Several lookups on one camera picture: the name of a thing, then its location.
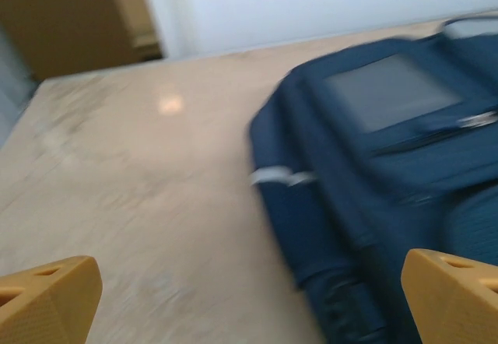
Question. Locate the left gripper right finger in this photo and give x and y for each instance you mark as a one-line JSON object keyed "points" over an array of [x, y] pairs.
{"points": [[459, 305]]}

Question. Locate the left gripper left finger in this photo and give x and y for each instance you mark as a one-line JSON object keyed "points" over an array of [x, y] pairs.
{"points": [[50, 305]]}

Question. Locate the navy blue backpack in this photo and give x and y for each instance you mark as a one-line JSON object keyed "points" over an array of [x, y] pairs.
{"points": [[389, 184]]}

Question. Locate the brown wooden door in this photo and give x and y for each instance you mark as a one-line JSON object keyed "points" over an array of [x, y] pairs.
{"points": [[58, 17]]}

